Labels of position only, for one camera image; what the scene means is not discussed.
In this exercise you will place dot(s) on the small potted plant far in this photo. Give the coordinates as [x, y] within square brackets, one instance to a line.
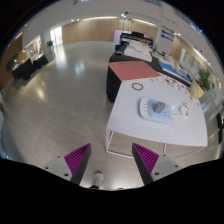
[50, 46]

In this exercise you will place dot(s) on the green potted plant right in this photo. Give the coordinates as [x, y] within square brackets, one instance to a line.
[204, 79]

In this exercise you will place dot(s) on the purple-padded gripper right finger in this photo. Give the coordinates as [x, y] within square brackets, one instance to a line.
[151, 165]

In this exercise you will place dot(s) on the white charger with cable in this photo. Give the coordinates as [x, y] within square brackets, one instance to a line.
[182, 111]

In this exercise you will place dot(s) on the white square table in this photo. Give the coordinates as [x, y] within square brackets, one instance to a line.
[125, 119]

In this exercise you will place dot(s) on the black table with white model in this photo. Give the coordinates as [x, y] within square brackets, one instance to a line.
[127, 52]

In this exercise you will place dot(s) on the white shoe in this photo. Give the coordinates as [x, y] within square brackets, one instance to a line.
[97, 180]

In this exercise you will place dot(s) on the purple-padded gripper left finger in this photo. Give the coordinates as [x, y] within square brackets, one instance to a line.
[72, 166]

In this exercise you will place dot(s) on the blue display table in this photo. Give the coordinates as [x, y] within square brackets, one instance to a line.
[174, 71]

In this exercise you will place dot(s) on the black sofa left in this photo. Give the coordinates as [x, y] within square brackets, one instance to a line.
[26, 69]

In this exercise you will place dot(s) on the brown cube on pad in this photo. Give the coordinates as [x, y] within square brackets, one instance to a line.
[159, 107]

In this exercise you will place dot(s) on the pink-topped black table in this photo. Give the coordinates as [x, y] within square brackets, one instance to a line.
[121, 71]

